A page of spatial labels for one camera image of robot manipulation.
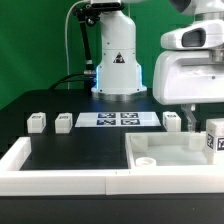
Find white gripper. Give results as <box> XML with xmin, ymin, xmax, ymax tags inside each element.
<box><xmin>153</xmin><ymin>51</ymin><xmax>224</xmax><ymax>132</ymax></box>

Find white square table top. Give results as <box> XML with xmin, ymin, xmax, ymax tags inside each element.
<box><xmin>125</xmin><ymin>132</ymin><xmax>211</xmax><ymax>169</ymax></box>

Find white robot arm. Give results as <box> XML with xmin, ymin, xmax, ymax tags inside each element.
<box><xmin>90</xmin><ymin>0</ymin><xmax>224</xmax><ymax>131</ymax></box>

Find white U-shaped obstacle fence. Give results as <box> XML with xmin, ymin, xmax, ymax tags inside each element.
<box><xmin>0</xmin><ymin>137</ymin><xmax>224</xmax><ymax>196</ymax></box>

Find white sheet with markers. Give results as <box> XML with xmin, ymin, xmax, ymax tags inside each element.
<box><xmin>75</xmin><ymin>112</ymin><xmax>160</xmax><ymax>127</ymax></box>

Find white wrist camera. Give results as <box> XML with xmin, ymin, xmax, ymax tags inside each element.
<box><xmin>161</xmin><ymin>19</ymin><xmax>224</xmax><ymax>50</ymax></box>

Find black cables at base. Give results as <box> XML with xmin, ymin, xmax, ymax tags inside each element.
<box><xmin>49</xmin><ymin>72</ymin><xmax>96</xmax><ymax>90</ymax></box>

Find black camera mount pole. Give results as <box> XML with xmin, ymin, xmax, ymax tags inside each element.
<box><xmin>72</xmin><ymin>0</ymin><xmax>124</xmax><ymax>77</ymax></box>

